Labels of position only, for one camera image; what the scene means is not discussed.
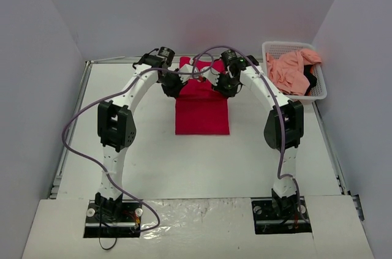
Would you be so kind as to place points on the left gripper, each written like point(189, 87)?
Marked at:
point(173, 86)

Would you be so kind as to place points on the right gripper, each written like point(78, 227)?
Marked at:
point(223, 86)

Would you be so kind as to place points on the red t-shirt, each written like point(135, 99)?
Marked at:
point(199, 110)

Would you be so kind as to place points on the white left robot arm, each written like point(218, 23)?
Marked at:
point(115, 121)

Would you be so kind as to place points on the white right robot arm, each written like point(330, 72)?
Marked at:
point(284, 126)

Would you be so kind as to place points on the salmon pink t-shirt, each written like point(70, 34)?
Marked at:
point(286, 72)

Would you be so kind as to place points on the black garment in basket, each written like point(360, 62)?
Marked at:
point(312, 79)

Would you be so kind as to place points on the white plastic laundry basket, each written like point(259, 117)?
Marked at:
point(276, 48)

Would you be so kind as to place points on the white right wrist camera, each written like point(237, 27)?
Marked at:
point(205, 74)

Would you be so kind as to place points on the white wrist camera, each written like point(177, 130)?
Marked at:
point(185, 72)
point(205, 74)

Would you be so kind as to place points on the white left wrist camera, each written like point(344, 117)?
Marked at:
point(185, 72)

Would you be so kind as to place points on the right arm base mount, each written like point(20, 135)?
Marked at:
point(272, 217)

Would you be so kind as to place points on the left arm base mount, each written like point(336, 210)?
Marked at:
point(124, 224)

